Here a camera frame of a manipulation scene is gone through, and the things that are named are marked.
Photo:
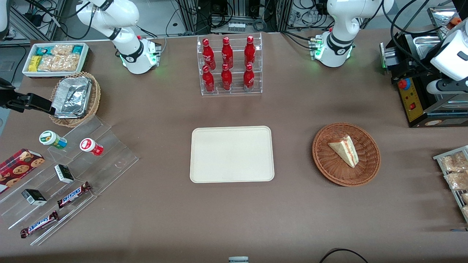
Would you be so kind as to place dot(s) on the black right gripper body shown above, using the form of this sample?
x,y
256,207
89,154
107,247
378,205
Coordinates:
x,y
11,100

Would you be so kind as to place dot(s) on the triangular sandwich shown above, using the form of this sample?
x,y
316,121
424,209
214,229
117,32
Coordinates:
x,y
345,150

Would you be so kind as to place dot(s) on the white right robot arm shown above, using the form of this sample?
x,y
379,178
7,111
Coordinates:
x,y
128,14

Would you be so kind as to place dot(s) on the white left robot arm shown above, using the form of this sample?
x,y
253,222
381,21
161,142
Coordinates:
x,y
340,22

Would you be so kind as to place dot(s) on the light wicker basket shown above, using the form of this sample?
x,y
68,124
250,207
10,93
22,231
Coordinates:
x,y
95,95

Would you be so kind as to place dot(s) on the tray of packaged snacks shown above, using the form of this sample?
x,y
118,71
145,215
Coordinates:
x,y
437,157

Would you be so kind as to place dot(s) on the round brown wicker basket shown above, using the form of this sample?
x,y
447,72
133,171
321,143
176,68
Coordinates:
x,y
329,171

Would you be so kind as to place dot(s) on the beige rectangular serving tray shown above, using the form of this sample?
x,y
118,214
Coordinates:
x,y
230,155

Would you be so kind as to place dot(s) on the black food warmer machine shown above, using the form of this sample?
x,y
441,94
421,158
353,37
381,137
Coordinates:
x,y
411,102

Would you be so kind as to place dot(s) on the stacked aluminium foil trays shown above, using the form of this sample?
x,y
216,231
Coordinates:
x,y
71,96

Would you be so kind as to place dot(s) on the white rectangular snack bin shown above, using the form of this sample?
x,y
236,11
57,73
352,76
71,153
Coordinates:
x,y
26,73

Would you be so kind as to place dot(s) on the green lid snack cup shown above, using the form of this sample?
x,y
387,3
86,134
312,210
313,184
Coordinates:
x,y
49,138

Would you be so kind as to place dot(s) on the yellow snack packet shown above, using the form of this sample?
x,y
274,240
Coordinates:
x,y
34,63

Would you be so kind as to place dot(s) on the large clear cracker bag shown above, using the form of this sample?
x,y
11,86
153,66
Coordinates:
x,y
60,63

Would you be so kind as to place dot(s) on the steel food pan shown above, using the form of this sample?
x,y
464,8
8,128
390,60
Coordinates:
x,y
426,41

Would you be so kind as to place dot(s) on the teal snack packet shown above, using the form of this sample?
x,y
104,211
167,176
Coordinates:
x,y
77,49
44,51

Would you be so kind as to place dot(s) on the small clear cracker bag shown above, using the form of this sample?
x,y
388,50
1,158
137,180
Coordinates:
x,y
62,50

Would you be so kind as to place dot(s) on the red lid snack cup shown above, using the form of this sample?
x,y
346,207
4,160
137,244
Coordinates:
x,y
89,145

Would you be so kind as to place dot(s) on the red chocolate chip cookie box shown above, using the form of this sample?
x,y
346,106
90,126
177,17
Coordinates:
x,y
18,168

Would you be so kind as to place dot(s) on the small black white box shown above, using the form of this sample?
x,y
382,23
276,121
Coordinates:
x,y
34,197
64,174

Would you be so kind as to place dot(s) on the clear bagged pastry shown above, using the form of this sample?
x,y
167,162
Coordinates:
x,y
457,180
453,162
465,212
465,198

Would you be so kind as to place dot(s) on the clear acrylic stepped stand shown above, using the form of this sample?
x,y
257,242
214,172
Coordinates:
x,y
109,160

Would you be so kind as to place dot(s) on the Snickers chocolate bar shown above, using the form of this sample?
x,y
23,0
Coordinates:
x,y
73,195
39,224

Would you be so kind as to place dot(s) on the red cola bottle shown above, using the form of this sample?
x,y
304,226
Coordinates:
x,y
227,53
248,77
208,54
208,80
249,51
226,78

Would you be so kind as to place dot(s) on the clear acrylic bottle rack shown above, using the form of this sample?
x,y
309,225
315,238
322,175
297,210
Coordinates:
x,y
236,78

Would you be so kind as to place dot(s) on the white power strip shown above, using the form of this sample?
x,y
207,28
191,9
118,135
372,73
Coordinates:
x,y
236,27

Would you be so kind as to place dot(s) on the small grey device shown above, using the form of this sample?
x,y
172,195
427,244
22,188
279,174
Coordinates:
x,y
238,259

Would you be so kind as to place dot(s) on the aluminium frame structure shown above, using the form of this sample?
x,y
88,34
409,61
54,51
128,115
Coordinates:
x,y
33,25

